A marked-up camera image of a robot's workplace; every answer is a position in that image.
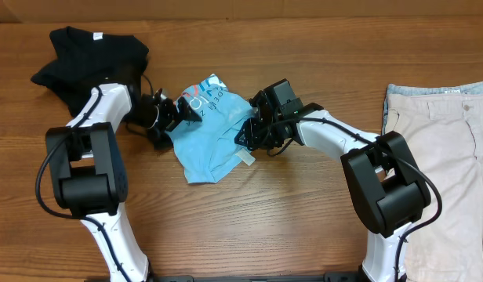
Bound beige shorts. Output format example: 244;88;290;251
383;81;483;281

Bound light blue printed t-shirt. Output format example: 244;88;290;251
169;74;255;184

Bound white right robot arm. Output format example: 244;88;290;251
234;79;430;281

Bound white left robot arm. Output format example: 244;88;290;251
38;83;202;281

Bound black folded t-shirt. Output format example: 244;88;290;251
31;26;149;117

